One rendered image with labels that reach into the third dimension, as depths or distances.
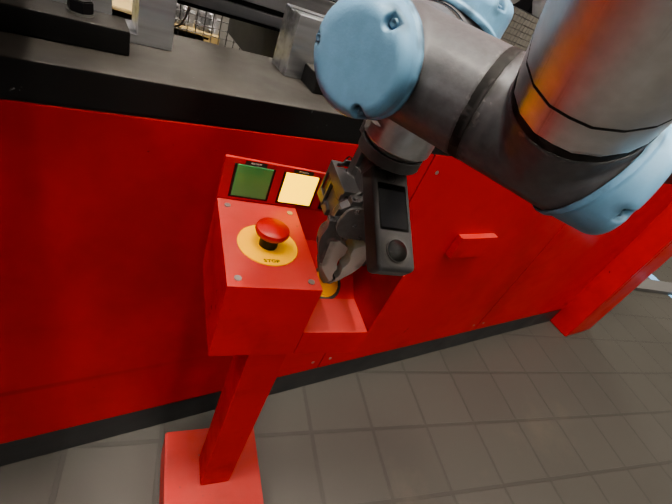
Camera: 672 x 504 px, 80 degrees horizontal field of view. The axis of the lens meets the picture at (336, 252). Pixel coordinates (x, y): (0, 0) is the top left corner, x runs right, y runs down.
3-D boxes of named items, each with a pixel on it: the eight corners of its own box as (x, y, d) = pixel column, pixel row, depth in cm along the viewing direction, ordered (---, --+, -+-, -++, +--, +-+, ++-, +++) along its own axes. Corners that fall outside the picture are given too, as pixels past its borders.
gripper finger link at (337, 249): (318, 256, 58) (342, 209, 52) (328, 289, 54) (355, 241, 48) (298, 255, 57) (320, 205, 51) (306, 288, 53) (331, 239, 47)
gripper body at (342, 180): (364, 204, 55) (406, 127, 47) (384, 250, 49) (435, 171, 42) (312, 196, 52) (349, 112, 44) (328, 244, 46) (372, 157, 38)
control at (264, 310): (207, 356, 47) (239, 240, 36) (202, 262, 58) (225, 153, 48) (357, 352, 56) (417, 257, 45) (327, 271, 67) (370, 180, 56)
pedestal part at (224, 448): (200, 486, 85) (260, 323, 53) (199, 457, 89) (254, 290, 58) (228, 481, 87) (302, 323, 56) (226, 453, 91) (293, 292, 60)
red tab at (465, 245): (449, 259, 106) (462, 238, 102) (444, 253, 107) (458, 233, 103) (484, 256, 114) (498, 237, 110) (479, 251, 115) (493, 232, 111)
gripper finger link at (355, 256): (338, 258, 59) (363, 212, 53) (348, 290, 56) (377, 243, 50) (318, 256, 58) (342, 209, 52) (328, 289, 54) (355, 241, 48)
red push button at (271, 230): (251, 258, 45) (259, 234, 43) (247, 236, 48) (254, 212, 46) (285, 261, 47) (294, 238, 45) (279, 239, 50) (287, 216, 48)
